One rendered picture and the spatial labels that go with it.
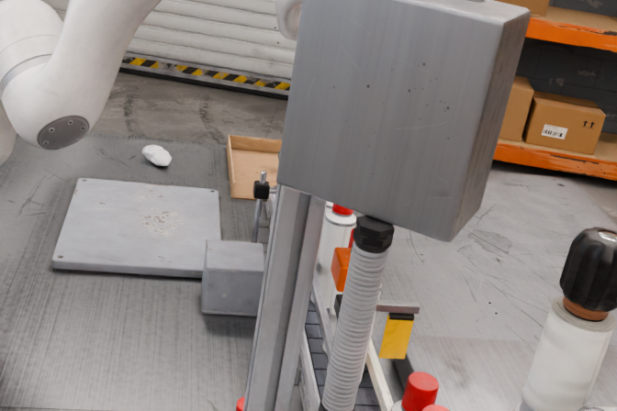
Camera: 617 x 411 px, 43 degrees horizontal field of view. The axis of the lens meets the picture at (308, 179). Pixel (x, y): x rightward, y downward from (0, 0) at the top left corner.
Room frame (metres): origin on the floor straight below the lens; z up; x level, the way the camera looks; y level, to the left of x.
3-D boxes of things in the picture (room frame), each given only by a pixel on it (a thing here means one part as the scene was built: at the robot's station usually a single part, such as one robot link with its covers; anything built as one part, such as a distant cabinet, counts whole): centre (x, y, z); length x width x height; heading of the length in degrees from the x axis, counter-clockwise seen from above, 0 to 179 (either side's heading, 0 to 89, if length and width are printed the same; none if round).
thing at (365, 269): (0.62, -0.06, 1.18); 0.04 x 0.04 x 0.21
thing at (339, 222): (1.14, -0.06, 0.98); 0.05 x 0.05 x 0.20
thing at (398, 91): (0.67, -0.07, 1.38); 0.17 x 0.10 x 0.19; 66
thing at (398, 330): (0.74, -0.12, 1.09); 0.03 x 0.01 x 0.06; 101
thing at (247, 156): (1.77, 0.06, 0.85); 0.30 x 0.26 x 0.04; 11
